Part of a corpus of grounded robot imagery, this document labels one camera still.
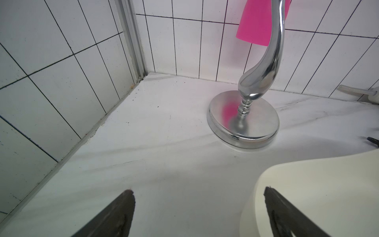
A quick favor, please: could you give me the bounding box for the chrome cup holder stand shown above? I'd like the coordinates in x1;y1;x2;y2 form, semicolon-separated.
207;1;287;149

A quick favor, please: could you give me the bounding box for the cream plastic storage tray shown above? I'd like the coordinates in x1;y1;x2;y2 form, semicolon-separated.
239;150;379;237

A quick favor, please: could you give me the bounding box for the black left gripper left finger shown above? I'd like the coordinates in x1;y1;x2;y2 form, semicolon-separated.
73;190;136;237

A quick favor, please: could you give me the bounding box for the white glue gun blue trigger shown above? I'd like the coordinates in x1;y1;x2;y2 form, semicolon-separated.
337;85;379;104

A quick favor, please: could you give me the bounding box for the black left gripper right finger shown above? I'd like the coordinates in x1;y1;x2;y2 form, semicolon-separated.
264;187;329;237

